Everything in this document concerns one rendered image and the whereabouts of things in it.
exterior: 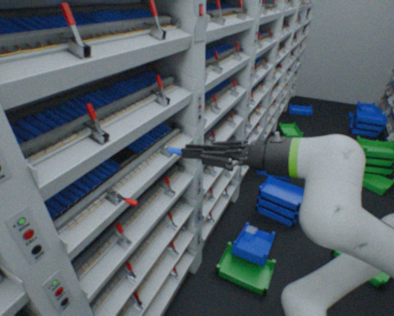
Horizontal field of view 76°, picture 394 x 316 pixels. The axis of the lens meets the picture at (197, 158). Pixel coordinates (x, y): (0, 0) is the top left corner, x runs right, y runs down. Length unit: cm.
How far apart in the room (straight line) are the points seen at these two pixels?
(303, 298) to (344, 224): 56
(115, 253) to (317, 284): 66
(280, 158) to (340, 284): 54
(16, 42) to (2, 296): 46
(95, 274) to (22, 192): 39
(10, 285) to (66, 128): 33
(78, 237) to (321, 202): 54
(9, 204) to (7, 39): 27
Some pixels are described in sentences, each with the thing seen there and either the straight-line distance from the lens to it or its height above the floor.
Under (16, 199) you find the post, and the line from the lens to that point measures 53.
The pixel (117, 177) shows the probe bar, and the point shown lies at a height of 97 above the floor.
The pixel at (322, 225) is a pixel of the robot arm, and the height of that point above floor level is 107.
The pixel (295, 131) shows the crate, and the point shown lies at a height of 0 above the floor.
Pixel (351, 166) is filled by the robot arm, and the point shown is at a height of 114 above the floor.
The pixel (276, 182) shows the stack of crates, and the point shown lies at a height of 18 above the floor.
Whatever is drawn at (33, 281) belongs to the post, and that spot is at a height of 93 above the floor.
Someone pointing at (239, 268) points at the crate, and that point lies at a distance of 171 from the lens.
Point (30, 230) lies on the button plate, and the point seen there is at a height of 105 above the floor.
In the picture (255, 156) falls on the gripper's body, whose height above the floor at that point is 109.
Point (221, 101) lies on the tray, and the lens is 136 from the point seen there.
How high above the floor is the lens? 141
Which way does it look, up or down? 33 degrees down
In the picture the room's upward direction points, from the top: straight up
